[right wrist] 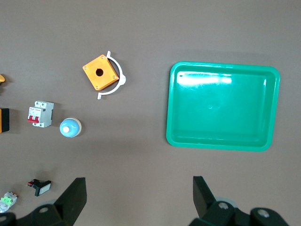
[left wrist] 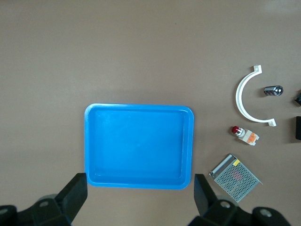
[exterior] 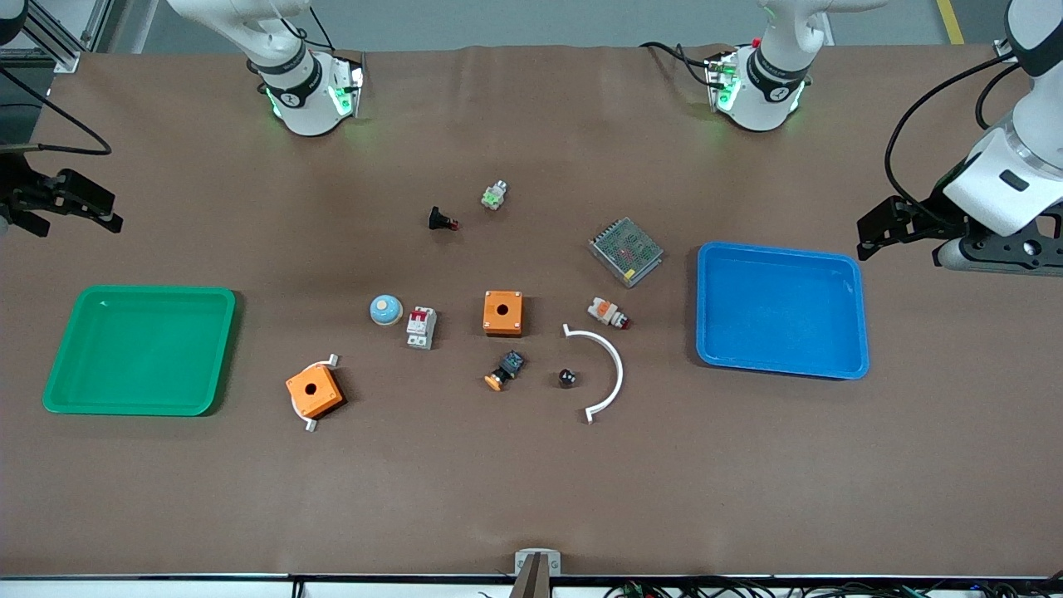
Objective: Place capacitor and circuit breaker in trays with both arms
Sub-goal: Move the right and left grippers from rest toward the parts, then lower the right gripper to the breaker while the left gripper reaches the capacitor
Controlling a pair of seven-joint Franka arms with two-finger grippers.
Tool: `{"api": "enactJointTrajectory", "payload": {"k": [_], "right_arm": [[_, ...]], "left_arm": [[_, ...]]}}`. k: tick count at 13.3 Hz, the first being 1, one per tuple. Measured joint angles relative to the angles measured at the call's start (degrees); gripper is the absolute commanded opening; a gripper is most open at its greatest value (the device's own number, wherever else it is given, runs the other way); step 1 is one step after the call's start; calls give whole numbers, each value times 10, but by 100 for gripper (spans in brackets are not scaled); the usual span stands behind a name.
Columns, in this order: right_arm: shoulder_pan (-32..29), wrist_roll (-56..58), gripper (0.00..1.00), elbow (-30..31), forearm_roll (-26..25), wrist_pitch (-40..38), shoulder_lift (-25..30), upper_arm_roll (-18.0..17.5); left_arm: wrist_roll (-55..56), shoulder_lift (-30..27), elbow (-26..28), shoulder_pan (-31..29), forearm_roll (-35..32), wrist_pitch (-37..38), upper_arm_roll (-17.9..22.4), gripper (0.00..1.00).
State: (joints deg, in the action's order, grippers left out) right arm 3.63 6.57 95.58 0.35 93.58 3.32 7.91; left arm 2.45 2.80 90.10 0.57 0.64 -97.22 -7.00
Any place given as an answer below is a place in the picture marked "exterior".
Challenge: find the white red circuit breaker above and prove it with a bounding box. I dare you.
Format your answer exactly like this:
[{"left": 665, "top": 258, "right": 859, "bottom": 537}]
[{"left": 405, "top": 306, "right": 438, "bottom": 351}]

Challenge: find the blue plastic tray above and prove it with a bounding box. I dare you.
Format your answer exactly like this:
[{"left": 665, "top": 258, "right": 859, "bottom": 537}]
[{"left": 696, "top": 241, "right": 870, "bottom": 381}]

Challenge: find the green plastic tray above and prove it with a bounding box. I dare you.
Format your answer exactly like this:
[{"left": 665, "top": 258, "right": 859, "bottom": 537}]
[{"left": 42, "top": 285, "right": 238, "bottom": 417}]

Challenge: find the metal mesh power supply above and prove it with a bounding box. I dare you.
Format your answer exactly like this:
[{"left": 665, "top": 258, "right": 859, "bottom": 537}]
[{"left": 588, "top": 217, "right": 665, "bottom": 289}]

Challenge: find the white round container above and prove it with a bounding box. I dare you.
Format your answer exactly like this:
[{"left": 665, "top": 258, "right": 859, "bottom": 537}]
[{"left": 295, "top": 353, "right": 340, "bottom": 434}]

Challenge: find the orange button box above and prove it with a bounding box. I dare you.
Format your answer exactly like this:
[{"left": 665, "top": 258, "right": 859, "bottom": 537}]
[
  {"left": 285, "top": 364, "right": 345, "bottom": 419},
  {"left": 483, "top": 290, "right": 525, "bottom": 338}
]

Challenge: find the red push button white base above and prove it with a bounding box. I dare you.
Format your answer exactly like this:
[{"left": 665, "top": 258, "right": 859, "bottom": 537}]
[{"left": 587, "top": 297, "right": 632, "bottom": 331}]

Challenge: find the white curved pipe clamp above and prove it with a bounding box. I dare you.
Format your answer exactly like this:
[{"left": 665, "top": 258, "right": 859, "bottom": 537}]
[{"left": 562, "top": 323, "right": 625, "bottom": 425}]

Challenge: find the orange head push button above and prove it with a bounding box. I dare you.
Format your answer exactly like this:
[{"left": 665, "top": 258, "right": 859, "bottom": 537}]
[{"left": 484, "top": 350, "right": 527, "bottom": 392}]

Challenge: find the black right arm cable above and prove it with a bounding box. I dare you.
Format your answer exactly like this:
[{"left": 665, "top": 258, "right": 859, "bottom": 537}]
[{"left": 0, "top": 65, "right": 113, "bottom": 158}]

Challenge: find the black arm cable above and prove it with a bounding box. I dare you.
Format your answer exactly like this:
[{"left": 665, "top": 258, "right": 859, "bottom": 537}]
[
  {"left": 883, "top": 51, "right": 1024, "bottom": 227},
  {"left": 0, "top": 65, "right": 113, "bottom": 158}
]

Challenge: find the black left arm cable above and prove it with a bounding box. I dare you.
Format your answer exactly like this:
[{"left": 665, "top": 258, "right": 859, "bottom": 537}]
[{"left": 883, "top": 51, "right": 1024, "bottom": 227}]

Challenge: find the aluminium frame profile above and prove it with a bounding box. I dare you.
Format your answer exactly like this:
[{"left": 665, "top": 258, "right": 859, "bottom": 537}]
[{"left": 21, "top": 0, "right": 115, "bottom": 74}]

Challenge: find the white table edge rail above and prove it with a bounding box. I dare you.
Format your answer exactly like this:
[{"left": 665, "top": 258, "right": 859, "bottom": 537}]
[{"left": 0, "top": 575, "right": 1063, "bottom": 598}]

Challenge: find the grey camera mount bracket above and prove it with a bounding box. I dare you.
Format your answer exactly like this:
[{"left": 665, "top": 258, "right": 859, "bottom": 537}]
[{"left": 508, "top": 548, "right": 562, "bottom": 598}]

